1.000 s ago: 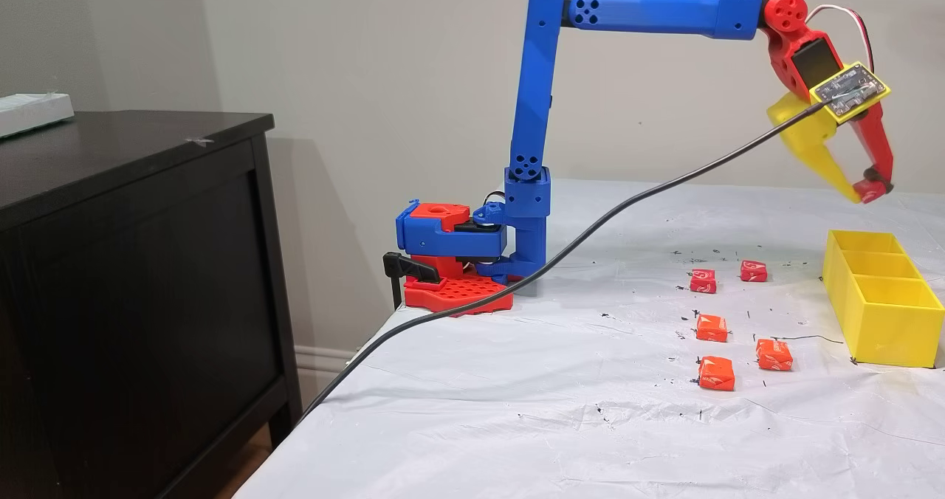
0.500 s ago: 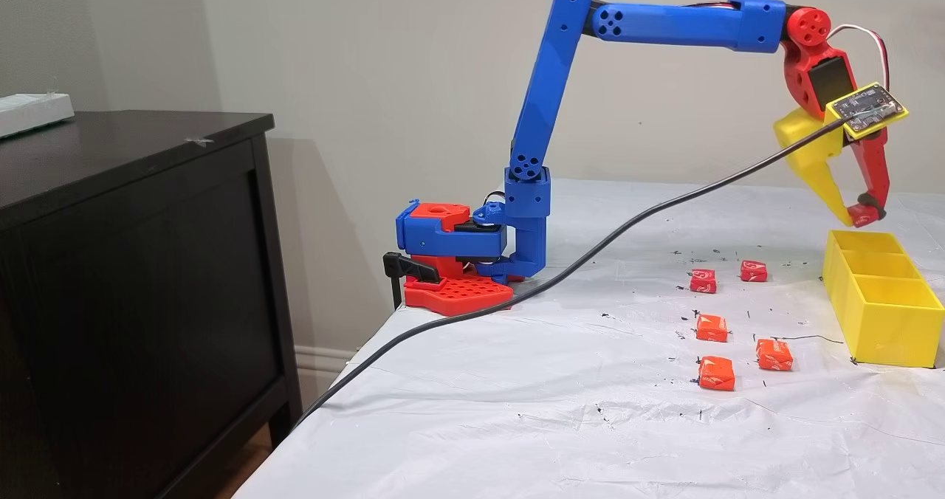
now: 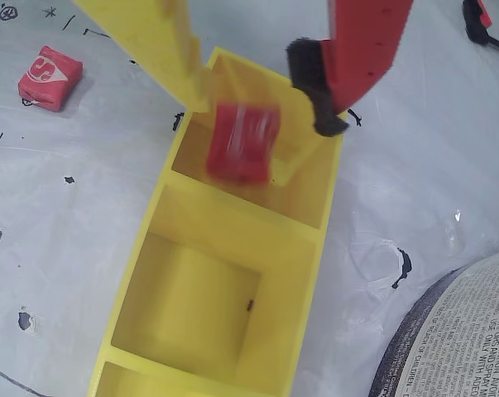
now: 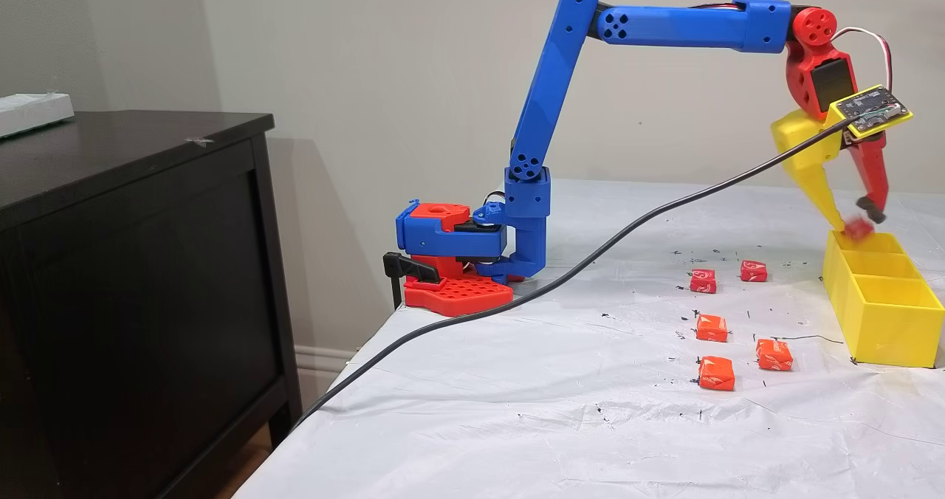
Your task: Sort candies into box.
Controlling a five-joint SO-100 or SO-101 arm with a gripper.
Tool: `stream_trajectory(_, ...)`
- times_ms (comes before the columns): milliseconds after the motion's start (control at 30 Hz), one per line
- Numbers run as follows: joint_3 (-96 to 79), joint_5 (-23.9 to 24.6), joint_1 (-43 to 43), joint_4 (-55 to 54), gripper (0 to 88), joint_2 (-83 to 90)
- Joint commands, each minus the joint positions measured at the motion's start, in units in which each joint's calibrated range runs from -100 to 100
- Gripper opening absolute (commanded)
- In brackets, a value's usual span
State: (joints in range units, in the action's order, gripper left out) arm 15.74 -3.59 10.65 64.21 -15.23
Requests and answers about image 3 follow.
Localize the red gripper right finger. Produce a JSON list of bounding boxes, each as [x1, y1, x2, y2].
[[285, 0, 414, 137]]

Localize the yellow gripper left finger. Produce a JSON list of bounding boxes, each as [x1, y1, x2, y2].
[[73, 0, 213, 112]]

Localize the red candy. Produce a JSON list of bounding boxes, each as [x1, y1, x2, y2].
[[17, 45, 84, 112], [205, 101, 282, 185]]

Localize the yellow three-compartment box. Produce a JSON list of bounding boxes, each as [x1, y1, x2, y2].
[[86, 46, 350, 397]]

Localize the black and red bar clamp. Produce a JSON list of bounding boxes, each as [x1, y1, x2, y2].
[[462, 0, 499, 57]]

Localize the white plastic table cover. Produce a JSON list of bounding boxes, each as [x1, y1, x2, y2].
[[0, 0, 499, 397]]

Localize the spray can with printed label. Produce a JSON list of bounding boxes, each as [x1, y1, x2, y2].
[[367, 250, 499, 397]]

